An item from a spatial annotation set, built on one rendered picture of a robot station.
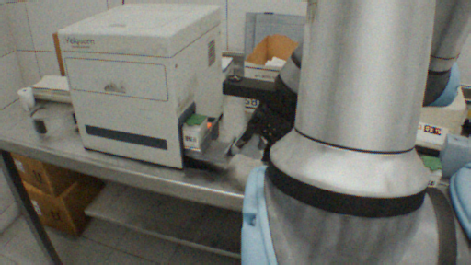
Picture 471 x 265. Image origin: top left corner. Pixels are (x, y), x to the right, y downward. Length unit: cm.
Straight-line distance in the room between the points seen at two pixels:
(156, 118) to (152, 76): 9
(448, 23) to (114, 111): 63
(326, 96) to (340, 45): 3
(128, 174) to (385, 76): 65
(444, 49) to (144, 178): 61
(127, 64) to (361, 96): 54
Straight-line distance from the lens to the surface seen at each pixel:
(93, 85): 76
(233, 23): 125
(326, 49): 21
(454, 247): 25
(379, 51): 20
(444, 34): 43
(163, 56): 63
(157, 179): 74
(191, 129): 70
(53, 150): 92
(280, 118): 63
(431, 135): 91
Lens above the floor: 133
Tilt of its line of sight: 32 degrees down
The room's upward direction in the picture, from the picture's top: straight up
